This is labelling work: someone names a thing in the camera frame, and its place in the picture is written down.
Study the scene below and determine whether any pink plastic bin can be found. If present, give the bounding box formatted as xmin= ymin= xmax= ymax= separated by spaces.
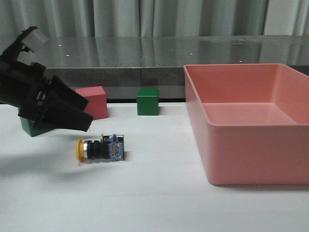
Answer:
xmin=184 ymin=64 xmax=309 ymax=185

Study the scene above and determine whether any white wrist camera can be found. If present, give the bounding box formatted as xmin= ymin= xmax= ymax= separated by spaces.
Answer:
xmin=0 ymin=26 xmax=48 ymax=63

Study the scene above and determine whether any green cube left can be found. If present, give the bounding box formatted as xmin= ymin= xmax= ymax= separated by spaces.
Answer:
xmin=20 ymin=117 xmax=53 ymax=137

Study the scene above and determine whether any green cube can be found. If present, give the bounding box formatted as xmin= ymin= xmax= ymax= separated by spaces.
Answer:
xmin=137 ymin=89 xmax=159 ymax=116
xmin=20 ymin=117 xmax=53 ymax=137

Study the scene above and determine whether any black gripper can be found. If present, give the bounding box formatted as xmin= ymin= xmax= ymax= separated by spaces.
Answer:
xmin=18 ymin=62 xmax=93 ymax=131

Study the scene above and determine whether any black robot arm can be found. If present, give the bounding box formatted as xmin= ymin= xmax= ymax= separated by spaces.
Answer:
xmin=0 ymin=59 xmax=93 ymax=131

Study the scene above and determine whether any grey-green curtain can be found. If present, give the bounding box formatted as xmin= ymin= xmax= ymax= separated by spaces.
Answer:
xmin=0 ymin=0 xmax=309 ymax=37

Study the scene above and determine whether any yellow push button switch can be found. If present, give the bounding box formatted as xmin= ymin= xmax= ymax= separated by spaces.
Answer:
xmin=75 ymin=133 xmax=125 ymax=162

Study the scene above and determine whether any pink wooden cube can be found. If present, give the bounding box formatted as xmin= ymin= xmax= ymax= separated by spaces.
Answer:
xmin=75 ymin=86 xmax=109 ymax=120

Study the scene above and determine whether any green cube right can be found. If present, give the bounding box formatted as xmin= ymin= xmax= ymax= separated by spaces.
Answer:
xmin=137 ymin=89 xmax=159 ymax=116

